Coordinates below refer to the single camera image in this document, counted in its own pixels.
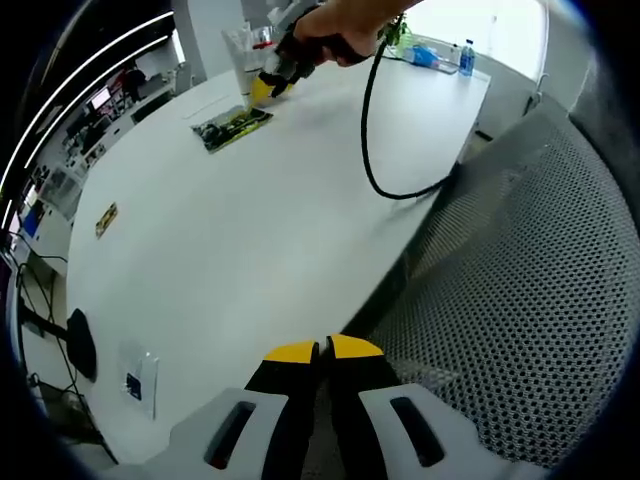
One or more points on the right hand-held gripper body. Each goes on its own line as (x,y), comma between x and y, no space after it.
(300,65)

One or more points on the clear plastic packet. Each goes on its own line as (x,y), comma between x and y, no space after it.
(139,380)

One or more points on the small gold packet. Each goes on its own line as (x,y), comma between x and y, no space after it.
(106,220)

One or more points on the white skincare tube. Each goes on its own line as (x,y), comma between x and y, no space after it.
(240,60)

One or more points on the blue plastic bag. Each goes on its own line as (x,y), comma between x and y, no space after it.
(422,56)

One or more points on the blue label water bottle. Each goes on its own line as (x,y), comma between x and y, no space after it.
(466,59)

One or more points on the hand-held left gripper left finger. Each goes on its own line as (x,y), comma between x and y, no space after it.
(290,400)

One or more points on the small background monitor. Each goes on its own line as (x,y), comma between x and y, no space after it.
(100,97)

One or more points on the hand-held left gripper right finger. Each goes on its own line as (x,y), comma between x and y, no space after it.
(360,400)

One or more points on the grey mesh office chair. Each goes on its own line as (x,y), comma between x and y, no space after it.
(525,300)

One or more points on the black computer mouse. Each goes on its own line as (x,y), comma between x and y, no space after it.
(81,345)

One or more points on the potted green plant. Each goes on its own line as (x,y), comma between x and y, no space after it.
(400,32)

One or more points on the green and black packet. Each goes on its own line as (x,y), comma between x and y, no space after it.
(232,129)

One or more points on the person's right hand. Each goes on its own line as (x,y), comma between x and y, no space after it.
(345,25)

